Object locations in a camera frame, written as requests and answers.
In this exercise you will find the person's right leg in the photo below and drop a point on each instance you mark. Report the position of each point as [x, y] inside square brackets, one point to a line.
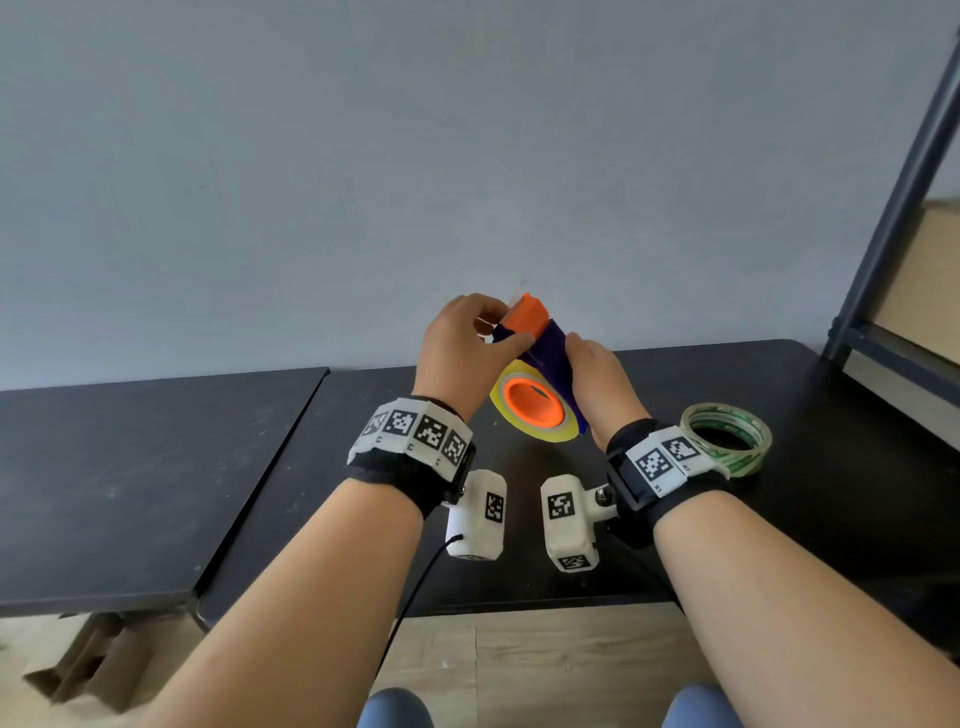
[701, 709]

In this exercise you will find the person's left forearm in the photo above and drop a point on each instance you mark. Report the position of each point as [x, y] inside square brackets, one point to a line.
[300, 622]

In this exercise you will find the left wristband with markers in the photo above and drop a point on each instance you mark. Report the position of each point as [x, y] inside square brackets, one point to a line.
[409, 450]

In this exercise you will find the green printed tape roll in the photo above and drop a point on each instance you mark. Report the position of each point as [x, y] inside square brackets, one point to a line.
[731, 457]

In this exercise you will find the orange and blue tape dispenser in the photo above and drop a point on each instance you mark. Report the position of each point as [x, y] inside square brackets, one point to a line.
[551, 352]

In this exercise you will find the person's right forearm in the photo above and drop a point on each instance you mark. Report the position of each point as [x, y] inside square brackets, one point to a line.
[802, 622]

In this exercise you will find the wristband with markers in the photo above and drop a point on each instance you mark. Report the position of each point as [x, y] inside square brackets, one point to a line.
[660, 472]
[409, 450]

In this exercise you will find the person's right hand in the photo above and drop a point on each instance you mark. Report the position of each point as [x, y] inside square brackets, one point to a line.
[604, 390]

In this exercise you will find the brown cardboard piece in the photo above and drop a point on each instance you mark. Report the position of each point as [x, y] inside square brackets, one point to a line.
[97, 660]

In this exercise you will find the yellow tape roll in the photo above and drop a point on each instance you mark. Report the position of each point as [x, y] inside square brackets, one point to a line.
[502, 382]

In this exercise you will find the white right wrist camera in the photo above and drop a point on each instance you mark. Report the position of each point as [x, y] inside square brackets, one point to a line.
[570, 521]

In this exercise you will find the cardboard box on shelf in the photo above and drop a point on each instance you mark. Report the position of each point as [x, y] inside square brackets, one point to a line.
[926, 277]

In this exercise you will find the person's leg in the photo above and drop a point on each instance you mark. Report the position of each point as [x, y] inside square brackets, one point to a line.
[701, 709]
[394, 711]

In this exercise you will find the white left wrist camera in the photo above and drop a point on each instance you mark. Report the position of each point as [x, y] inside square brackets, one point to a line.
[480, 517]

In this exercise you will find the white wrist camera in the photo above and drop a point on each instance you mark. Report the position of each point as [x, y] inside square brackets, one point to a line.
[570, 521]
[480, 517]

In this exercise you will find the person's left leg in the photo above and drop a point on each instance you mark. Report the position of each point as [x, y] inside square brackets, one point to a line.
[394, 711]

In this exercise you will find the black metal shelf frame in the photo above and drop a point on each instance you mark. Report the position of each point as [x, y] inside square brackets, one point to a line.
[885, 255]

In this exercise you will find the person's left hand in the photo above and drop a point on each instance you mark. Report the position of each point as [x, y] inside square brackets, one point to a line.
[457, 360]

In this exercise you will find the right wristband with markers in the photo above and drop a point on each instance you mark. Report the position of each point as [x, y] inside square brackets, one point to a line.
[660, 472]

